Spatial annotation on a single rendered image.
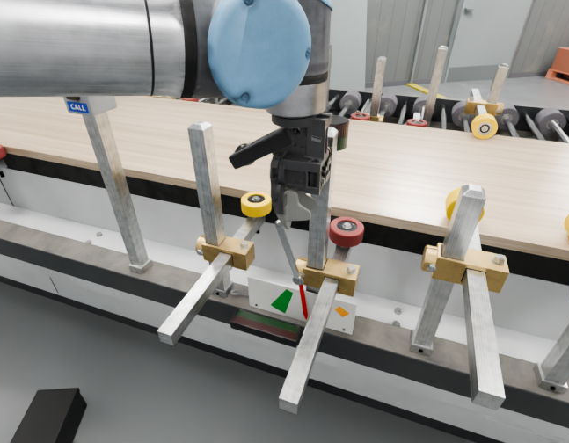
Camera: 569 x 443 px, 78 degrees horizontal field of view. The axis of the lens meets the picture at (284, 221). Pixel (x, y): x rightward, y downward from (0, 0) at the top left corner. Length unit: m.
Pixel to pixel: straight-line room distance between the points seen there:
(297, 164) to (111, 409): 1.37
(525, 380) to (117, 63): 0.89
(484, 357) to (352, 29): 5.07
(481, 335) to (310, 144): 0.37
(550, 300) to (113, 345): 1.65
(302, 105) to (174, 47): 0.24
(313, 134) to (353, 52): 4.90
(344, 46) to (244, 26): 5.08
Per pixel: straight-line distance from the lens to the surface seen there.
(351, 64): 5.39
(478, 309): 0.63
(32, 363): 1.98
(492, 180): 1.19
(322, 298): 0.72
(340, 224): 0.84
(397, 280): 1.03
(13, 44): 0.29
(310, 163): 0.52
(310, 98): 0.49
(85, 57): 0.28
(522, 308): 1.09
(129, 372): 1.76
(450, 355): 0.90
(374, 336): 0.88
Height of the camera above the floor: 1.38
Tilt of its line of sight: 34 degrees down
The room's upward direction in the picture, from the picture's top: straight up
